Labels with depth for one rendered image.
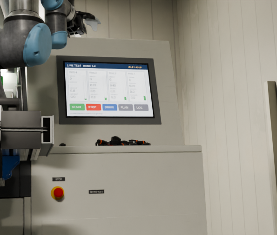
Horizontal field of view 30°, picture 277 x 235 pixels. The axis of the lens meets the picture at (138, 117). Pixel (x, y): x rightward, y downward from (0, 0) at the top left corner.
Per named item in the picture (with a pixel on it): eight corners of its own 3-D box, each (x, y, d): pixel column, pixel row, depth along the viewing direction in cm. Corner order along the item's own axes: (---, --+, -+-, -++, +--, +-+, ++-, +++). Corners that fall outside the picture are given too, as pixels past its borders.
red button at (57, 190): (51, 199, 195) (51, 185, 195) (50, 200, 198) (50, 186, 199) (65, 199, 196) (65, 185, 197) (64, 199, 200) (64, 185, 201)
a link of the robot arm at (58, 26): (40, 52, 184) (40, 22, 185) (70, 49, 181) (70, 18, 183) (31, 45, 176) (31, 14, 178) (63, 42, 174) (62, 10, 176)
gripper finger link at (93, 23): (102, 34, 207) (83, 31, 201) (99, 20, 209) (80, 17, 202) (106, 31, 205) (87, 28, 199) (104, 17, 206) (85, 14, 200)
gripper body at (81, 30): (69, 39, 202) (57, 29, 190) (66, 18, 203) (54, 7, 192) (88, 34, 200) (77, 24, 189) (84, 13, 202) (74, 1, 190)
